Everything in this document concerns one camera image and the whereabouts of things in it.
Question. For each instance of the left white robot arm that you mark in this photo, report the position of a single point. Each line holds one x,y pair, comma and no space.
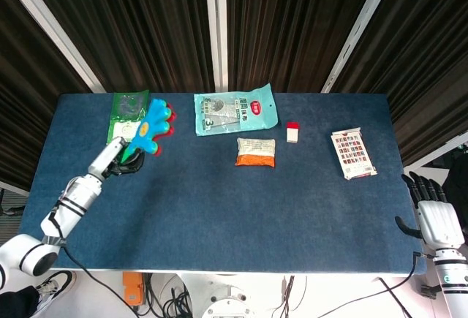
69,204

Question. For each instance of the blue red hand clapper toy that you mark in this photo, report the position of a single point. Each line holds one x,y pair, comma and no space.
150,128

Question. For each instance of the white printed card packet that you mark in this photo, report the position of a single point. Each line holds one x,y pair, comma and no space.
352,153

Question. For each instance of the black trouser leg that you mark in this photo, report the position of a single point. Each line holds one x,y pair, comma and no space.
16,303

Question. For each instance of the black pleated curtain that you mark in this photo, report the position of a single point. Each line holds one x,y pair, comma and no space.
153,29

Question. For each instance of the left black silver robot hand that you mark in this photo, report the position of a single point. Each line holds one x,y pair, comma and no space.
106,157

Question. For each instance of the teal cleaning cloth package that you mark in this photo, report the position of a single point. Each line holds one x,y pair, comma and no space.
234,111

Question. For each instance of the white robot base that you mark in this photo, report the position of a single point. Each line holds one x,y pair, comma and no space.
226,296

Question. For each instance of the small white box red cap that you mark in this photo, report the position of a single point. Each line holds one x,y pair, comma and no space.
292,134

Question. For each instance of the orange white granule packet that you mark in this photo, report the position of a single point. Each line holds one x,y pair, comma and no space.
255,153

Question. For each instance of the green plastic package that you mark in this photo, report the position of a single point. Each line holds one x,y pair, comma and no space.
122,113

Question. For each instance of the blue denim table cover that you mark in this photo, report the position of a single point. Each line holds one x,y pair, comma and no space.
256,223

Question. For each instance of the orange plastic handheld controller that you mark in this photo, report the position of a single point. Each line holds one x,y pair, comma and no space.
132,290

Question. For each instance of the white aluminium frame post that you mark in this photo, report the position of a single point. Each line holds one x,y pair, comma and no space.
360,29
55,29
216,29

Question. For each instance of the white black sneaker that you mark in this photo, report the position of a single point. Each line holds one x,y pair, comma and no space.
55,287

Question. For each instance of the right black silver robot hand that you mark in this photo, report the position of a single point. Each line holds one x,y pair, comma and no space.
438,226

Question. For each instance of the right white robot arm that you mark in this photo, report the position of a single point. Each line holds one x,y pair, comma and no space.
453,281

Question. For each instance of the white horizontal frame beam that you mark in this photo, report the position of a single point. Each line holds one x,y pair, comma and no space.
438,153

